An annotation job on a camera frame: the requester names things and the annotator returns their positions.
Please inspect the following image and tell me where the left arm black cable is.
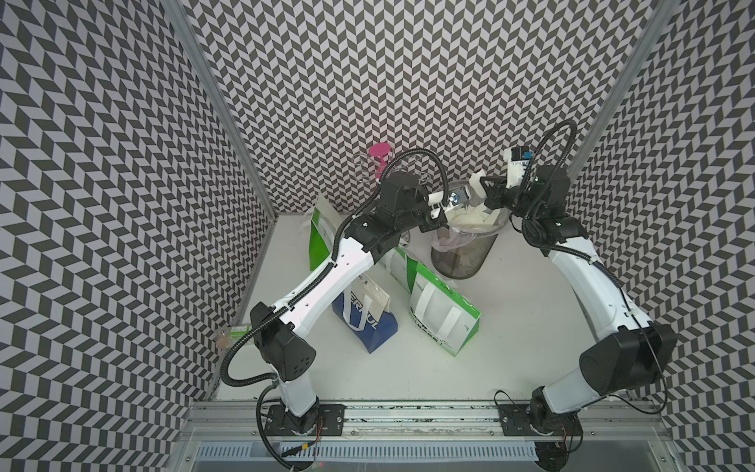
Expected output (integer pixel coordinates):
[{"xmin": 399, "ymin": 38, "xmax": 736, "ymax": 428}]
[{"xmin": 219, "ymin": 146, "xmax": 450, "ymax": 472}]

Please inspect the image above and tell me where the shredded paper pieces pile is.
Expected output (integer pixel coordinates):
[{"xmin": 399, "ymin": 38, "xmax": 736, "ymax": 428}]
[{"xmin": 446, "ymin": 206, "xmax": 503, "ymax": 233}]

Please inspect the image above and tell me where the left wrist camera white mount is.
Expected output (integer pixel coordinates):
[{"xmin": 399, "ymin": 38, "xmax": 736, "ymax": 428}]
[{"xmin": 428, "ymin": 184, "xmax": 472, "ymax": 212}]

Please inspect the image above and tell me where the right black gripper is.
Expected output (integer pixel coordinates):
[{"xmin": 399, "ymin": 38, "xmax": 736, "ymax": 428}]
[{"xmin": 480, "ymin": 174, "xmax": 542, "ymax": 221}]

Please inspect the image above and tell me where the black mesh trash bin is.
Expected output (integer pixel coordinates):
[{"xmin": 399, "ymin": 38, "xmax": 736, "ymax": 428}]
[{"xmin": 431, "ymin": 234, "xmax": 499, "ymax": 279}]

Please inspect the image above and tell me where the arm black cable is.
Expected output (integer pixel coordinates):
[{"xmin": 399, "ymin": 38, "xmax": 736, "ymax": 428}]
[
  {"xmin": 219, "ymin": 146, "xmax": 450, "ymax": 472},
  {"xmin": 492, "ymin": 119, "xmax": 670, "ymax": 415}
]

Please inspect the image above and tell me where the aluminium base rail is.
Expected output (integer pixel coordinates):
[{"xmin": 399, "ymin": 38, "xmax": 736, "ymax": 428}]
[{"xmin": 166, "ymin": 399, "xmax": 685, "ymax": 471}]

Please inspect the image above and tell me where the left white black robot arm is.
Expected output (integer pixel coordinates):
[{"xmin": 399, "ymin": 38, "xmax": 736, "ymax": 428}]
[{"xmin": 251, "ymin": 171, "xmax": 449, "ymax": 435}]

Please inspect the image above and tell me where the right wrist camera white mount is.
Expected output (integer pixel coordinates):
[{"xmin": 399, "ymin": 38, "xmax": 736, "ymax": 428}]
[{"xmin": 503, "ymin": 146, "xmax": 532, "ymax": 189}]

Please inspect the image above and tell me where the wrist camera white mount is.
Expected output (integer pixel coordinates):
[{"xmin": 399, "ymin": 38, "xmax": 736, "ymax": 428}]
[
  {"xmin": 428, "ymin": 184, "xmax": 472, "ymax": 212},
  {"xmin": 503, "ymin": 146, "xmax": 532, "ymax": 189}
]

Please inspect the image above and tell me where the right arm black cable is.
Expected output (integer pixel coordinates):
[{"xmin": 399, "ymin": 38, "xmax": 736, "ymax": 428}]
[{"xmin": 492, "ymin": 119, "xmax": 670, "ymax": 415}]

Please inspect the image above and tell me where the pink top wire stand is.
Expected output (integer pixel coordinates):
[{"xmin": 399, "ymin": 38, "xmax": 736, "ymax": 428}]
[{"xmin": 368, "ymin": 142, "xmax": 392, "ymax": 184}]

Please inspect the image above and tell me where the blue white paper bag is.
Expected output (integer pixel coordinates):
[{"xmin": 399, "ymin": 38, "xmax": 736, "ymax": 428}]
[{"xmin": 331, "ymin": 275, "xmax": 399, "ymax": 354}]

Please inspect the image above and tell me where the small green white packet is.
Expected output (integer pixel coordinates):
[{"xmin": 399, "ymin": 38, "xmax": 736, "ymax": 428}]
[{"xmin": 214, "ymin": 324, "xmax": 251, "ymax": 351}]

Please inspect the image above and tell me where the clear plastic bin liner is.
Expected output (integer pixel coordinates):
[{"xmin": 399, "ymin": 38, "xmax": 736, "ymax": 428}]
[{"xmin": 432, "ymin": 198, "xmax": 509, "ymax": 252}]

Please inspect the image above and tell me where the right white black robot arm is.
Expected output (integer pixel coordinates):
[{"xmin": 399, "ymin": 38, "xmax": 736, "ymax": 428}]
[{"xmin": 473, "ymin": 165, "xmax": 678, "ymax": 436}]

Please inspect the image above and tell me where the green white bag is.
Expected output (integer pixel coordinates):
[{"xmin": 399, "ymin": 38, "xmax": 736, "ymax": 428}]
[
  {"xmin": 379, "ymin": 247, "xmax": 419, "ymax": 293},
  {"xmin": 308, "ymin": 195, "xmax": 345, "ymax": 271},
  {"xmin": 410, "ymin": 263, "xmax": 482, "ymax": 356}
]

